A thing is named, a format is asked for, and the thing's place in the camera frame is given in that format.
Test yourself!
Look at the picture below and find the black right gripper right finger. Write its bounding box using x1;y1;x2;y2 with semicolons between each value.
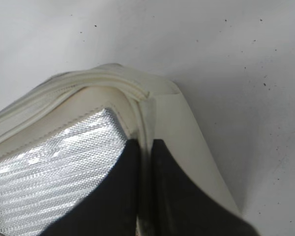
139;139;258;236

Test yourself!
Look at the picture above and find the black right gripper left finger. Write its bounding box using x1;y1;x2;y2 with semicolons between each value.
58;140;140;236

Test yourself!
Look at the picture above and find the cream canvas zipper bag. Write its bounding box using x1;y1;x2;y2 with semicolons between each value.
0;64;240;236

